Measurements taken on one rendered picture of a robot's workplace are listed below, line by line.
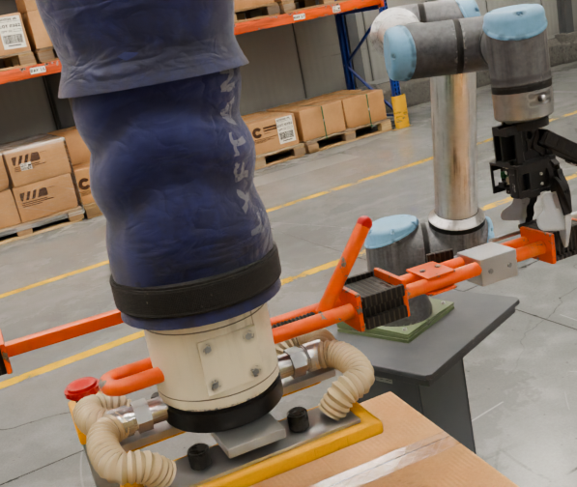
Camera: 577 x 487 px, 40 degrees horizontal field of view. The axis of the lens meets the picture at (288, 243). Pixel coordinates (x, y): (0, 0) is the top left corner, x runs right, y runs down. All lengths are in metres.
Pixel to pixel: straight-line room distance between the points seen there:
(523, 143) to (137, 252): 0.64
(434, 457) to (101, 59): 0.78
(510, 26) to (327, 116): 8.21
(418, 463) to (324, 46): 9.80
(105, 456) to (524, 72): 0.80
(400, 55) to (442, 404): 1.22
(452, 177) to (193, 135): 1.21
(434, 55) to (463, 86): 0.62
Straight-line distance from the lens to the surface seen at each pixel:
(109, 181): 0.95
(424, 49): 1.34
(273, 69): 10.50
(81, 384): 1.60
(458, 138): 2.00
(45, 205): 8.21
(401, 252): 2.12
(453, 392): 2.35
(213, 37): 0.94
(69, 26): 0.95
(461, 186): 2.06
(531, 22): 1.25
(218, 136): 0.94
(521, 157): 1.28
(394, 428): 1.38
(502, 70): 1.25
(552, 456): 3.00
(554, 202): 1.31
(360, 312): 1.13
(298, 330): 1.10
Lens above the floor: 1.65
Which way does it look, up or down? 16 degrees down
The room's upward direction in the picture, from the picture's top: 11 degrees counter-clockwise
